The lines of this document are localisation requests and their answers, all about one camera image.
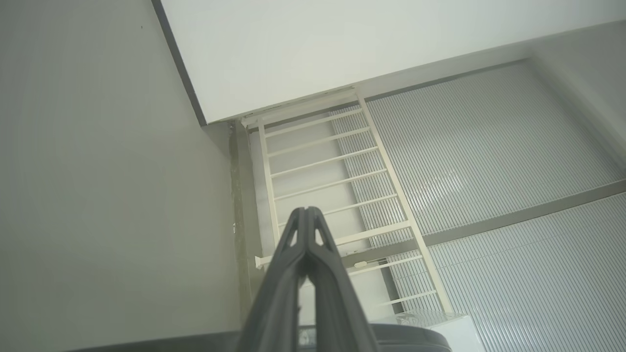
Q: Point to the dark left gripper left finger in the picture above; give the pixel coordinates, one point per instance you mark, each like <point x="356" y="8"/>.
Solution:
<point x="274" y="313"/>

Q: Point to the white front-load washing machine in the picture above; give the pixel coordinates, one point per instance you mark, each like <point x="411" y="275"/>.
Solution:
<point x="342" y="49"/>

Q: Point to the white metal railing rack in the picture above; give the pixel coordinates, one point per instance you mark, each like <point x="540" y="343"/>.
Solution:
<point x="376" y="231"/>

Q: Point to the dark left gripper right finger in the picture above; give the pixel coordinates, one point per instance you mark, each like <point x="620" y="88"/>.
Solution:
<point x="342" y="313"/>

